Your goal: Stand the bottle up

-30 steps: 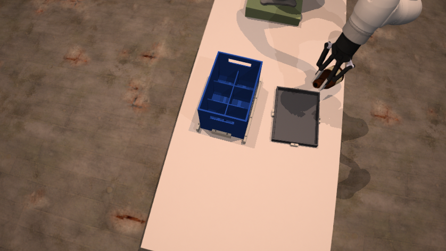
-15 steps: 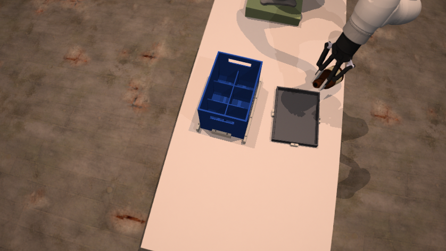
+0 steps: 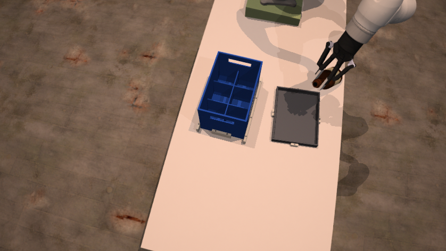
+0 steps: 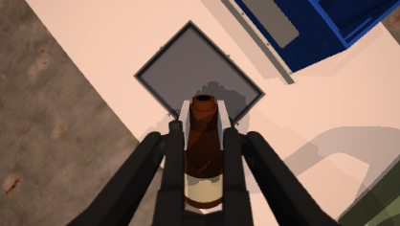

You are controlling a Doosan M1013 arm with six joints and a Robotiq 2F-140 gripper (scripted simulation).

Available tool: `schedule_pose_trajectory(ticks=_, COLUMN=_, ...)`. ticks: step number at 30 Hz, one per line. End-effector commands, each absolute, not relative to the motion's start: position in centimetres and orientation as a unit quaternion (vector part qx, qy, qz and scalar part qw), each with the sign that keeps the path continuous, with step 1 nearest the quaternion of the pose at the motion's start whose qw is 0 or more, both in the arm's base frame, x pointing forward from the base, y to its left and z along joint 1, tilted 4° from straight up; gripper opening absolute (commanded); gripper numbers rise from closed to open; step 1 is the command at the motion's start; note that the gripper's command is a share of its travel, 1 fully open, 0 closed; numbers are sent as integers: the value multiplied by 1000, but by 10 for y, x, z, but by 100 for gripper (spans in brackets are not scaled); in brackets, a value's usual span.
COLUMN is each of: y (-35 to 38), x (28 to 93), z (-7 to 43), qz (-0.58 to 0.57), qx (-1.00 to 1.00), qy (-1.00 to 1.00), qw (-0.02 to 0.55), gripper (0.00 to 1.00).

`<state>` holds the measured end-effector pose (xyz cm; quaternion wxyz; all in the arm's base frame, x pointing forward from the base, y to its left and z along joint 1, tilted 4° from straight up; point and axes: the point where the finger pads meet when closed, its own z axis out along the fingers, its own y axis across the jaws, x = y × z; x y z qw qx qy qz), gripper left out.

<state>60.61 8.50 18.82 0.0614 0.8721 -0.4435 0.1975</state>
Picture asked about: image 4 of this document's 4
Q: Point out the blue plastic crate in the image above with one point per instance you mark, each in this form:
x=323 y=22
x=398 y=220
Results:
x=302 y=33

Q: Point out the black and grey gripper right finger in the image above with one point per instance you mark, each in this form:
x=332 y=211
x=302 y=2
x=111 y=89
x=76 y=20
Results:
x=289 y=201

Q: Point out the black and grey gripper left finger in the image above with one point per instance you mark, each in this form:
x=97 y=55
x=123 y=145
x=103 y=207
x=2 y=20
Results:
x=120 y=198

